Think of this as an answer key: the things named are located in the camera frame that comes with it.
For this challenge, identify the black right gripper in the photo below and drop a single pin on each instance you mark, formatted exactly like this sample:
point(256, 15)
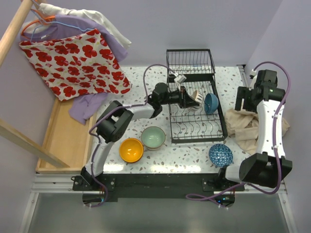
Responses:
point(243, 92)

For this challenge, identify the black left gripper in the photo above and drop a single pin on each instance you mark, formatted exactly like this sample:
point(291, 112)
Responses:
point(182, 97)

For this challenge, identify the striped cream bowl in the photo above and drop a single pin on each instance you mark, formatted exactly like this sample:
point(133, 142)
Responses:
point(198, 97)

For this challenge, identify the solid blue bowl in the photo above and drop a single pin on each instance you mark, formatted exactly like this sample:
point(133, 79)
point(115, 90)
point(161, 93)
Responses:
point(211, 103)

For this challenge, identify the mint green bowl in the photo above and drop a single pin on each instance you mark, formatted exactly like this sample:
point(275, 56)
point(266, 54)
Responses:
point(153, 137)

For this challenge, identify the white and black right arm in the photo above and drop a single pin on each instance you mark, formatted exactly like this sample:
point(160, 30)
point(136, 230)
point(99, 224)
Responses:
point(267, 166)

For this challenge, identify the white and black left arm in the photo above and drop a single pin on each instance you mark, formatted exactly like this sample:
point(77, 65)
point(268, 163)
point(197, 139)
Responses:
point(113, 123)

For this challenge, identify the beige crumpled cloth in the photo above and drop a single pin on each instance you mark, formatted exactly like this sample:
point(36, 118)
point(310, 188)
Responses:
point(244, 126)

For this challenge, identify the blue triangle pattern bowl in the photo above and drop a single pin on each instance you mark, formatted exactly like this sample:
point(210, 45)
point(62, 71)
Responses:
point(220, 155)

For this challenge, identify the orange yellow bowl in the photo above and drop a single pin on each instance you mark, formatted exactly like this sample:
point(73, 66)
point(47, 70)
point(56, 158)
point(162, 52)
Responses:
point(131, 150)

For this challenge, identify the lilac purple shirt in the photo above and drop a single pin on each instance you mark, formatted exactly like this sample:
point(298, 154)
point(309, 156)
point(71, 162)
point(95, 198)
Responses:
point(67, 26)

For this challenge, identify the red poppy print cloth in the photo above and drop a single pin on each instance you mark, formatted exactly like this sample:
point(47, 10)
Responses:
point(78, 65)

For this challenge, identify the light wooden tray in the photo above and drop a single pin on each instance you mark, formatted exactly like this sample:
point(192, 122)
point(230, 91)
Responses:
point(66, 139)

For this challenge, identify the white hanging garment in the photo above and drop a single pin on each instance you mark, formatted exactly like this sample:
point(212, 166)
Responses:
point(51, 10)

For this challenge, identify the orange clothes hanger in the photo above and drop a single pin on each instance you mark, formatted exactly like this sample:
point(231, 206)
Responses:
point(40, 18)

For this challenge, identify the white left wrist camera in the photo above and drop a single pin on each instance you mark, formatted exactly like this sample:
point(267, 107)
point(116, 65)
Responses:
point(179, 79)

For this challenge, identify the black wire dish rack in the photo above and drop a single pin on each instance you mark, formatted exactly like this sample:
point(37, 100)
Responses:
point(187, 126)

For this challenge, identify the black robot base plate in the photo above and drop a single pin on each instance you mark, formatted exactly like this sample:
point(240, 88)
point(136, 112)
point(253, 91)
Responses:
point(143, 186)

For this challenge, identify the wooden clothes rail frame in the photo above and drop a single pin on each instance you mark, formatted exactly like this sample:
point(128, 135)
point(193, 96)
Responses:
point(25, 102)

